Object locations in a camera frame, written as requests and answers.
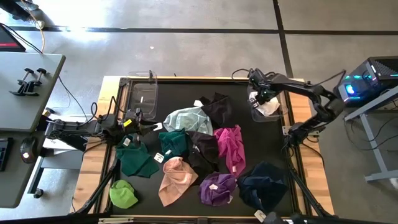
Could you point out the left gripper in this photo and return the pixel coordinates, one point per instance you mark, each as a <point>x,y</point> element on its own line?
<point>132,129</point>

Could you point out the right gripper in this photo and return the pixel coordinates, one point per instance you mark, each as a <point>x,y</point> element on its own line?
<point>262,84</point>

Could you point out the white towel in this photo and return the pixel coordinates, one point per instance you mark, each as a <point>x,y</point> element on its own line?
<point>270,107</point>

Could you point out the teal green towel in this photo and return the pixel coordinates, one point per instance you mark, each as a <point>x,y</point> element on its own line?
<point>172,143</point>

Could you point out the dark green towel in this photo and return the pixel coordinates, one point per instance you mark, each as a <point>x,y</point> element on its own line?
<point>135,160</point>

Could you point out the light blue towel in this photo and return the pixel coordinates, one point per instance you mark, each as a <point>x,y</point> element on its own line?
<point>186,121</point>

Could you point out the black towel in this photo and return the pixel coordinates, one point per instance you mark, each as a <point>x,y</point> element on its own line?
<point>202,149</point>
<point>219,109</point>

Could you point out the magenta towel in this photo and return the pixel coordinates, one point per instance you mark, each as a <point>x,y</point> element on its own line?
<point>231,146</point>

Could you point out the pale pink towel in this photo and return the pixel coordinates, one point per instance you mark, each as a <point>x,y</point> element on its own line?
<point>175,183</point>

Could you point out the lime green towel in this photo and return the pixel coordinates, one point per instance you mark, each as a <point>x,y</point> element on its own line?
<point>122,194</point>

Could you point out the navy blue towel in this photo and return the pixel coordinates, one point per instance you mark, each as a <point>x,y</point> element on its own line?
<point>262,186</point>

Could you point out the purple towel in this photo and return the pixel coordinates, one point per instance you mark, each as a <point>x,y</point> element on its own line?
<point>216,189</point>

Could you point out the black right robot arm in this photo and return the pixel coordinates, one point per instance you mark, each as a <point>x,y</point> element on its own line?
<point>311,90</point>

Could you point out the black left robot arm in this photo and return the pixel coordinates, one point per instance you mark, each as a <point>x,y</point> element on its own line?
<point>74,129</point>

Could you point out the clear plastic basket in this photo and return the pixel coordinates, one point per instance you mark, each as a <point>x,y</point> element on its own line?
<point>273,117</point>
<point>146,99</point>

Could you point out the black computer tower with lights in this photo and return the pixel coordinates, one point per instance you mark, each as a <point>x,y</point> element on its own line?
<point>367,77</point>

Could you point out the black screw clamp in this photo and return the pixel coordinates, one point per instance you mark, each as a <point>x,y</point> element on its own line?
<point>28,71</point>
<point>41,71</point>

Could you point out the black computer mouse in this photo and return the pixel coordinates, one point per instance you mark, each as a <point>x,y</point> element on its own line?
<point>28,149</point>

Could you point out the grey side table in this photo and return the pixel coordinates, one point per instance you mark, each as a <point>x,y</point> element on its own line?
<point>28,105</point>

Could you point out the black desk caster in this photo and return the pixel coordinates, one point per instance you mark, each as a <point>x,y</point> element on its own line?
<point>38,193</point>

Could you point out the black keyboard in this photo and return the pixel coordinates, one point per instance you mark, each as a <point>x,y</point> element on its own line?
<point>4,154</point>

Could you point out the grey desk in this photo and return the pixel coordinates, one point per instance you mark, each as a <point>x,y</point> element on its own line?
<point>12,186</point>

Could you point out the black monitor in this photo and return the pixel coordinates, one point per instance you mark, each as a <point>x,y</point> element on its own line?
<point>9,43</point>

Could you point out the black table frame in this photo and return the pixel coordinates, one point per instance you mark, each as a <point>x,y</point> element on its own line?
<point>202,80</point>

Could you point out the black diagonal frame strut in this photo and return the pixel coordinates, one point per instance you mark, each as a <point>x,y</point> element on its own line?
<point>308,194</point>
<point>99,186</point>

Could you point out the grey metal desk frame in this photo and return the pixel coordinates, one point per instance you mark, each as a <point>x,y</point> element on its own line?
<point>382,176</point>

